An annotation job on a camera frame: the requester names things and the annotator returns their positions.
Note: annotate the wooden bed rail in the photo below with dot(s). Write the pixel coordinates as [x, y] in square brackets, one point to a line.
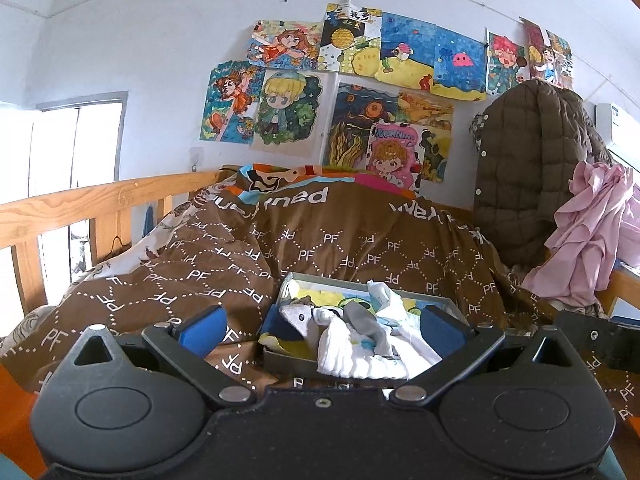
[620, 285]
[75, 200]

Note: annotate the grey tray with cartoon lining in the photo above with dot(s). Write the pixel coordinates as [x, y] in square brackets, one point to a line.
[290, 360]

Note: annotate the brown printed blanket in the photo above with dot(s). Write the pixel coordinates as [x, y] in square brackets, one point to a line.
[350, 240]

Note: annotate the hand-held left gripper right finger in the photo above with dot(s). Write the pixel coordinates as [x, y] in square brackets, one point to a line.
[442, 332]

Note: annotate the group of cartoon wall drawings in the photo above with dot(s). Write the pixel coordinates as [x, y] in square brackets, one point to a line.
[290, 110]

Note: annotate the window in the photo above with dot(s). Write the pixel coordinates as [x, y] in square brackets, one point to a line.
[75, 140]

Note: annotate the white air conditioner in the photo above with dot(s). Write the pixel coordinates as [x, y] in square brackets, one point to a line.
[620, 122]

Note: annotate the white blue-print gauze towel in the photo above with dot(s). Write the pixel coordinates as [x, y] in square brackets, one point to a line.
[360, 355]

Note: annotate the plain white gauze cloth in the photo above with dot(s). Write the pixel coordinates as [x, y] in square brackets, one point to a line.
[392, 310]

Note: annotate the pink garment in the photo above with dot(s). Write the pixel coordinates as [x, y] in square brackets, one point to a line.
[590, 225]

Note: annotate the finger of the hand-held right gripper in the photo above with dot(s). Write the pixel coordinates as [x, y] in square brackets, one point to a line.
[600, 345]

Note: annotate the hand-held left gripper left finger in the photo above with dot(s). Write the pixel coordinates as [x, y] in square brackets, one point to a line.
[202, 335]

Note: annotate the brown puffer jacket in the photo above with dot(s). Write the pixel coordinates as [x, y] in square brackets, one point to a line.
[520, 175]

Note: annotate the light grey cloth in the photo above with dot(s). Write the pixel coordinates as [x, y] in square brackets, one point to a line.
[357, 317]

